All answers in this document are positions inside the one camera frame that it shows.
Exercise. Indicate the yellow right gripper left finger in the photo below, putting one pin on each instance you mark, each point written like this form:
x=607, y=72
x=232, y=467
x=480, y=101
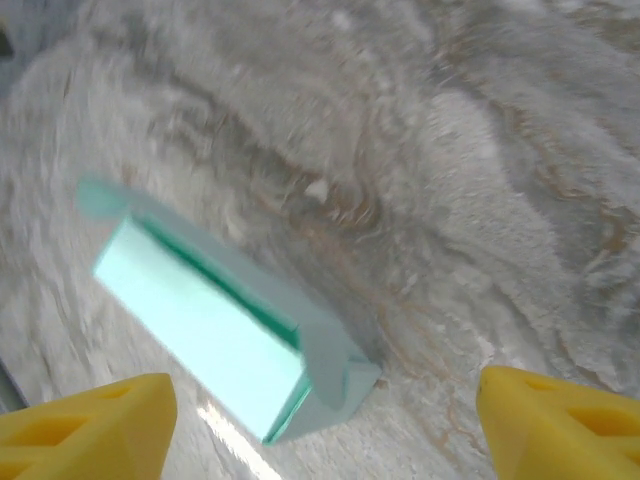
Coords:
x=85, y=430

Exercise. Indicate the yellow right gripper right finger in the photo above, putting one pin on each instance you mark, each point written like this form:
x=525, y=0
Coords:
x=565, y=430

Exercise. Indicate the pale teal paper box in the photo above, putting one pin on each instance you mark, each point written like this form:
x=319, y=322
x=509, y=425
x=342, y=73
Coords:
x=200, y=310

